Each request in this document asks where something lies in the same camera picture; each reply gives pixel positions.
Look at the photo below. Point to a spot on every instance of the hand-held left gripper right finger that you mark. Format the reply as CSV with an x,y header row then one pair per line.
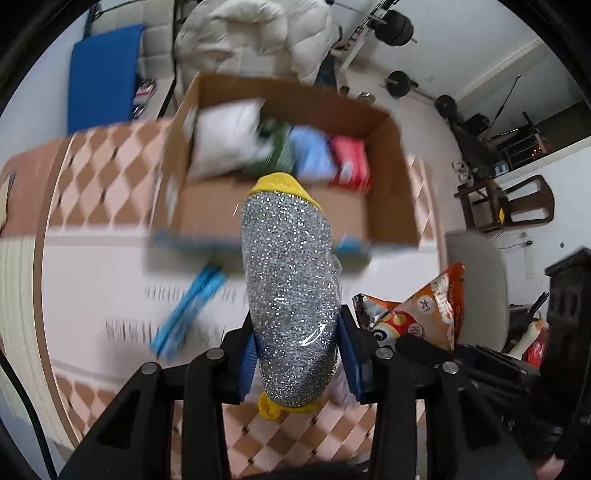
x,y
353,369

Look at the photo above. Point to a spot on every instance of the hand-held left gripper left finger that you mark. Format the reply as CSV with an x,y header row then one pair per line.
x,y
246,369

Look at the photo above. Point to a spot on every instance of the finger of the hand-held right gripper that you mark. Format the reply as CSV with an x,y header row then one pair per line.
x,y
422,348

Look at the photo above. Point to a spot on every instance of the silver glitter sponge yellow edge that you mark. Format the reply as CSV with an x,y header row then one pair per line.
x,y
291,295

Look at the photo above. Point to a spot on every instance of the cardboard box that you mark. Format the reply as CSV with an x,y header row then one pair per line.
x,y
277,217

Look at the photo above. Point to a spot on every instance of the white soft packet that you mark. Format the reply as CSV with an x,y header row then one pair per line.
x,y
224,138

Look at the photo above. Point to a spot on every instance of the orange snack bag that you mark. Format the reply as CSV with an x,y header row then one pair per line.
x,y
422,314

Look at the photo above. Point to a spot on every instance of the white goose toy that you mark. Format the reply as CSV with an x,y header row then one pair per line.
x,y
528,339

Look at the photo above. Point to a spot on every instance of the blue striped packet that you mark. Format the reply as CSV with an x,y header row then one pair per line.
x,y
187,314

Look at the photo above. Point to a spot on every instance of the dark wooden cabinet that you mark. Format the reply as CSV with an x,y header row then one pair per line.
x,y
570,346

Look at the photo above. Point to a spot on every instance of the dark wooden chair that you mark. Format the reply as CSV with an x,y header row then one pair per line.
x,y
508,203

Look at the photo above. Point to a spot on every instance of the red packet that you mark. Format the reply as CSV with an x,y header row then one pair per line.
x,y
351,161

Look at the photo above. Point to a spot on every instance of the light blue packet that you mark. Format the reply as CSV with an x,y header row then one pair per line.
x,y
311,152

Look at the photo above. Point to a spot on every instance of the green packet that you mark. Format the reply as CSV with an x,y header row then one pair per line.
x,y
277,147

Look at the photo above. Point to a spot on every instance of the pink checkered mat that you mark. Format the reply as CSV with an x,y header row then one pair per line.
x,y
106,184

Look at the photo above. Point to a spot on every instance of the black dumbbell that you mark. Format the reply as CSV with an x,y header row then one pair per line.
x,y
447,106
400,84

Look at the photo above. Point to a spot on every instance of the black barbell weight plate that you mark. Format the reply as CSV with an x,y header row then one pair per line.
x,y
395,27

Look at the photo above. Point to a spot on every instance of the blue exercise mat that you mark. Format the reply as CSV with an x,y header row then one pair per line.
x,y
104,78

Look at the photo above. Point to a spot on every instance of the white duvet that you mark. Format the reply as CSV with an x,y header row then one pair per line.
x,y
258,39

